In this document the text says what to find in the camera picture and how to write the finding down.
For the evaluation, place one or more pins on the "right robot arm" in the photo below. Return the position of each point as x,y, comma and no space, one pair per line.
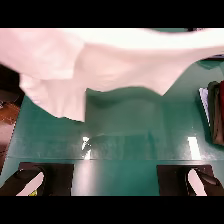
196,181

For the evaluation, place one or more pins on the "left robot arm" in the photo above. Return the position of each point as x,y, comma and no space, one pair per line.
26,181

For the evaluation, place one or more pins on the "white T-shirt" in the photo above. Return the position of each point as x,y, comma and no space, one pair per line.
110,63

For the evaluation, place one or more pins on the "white garment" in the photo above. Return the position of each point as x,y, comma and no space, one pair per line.
204,101

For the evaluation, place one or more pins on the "red garment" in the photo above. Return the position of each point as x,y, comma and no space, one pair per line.
221,93

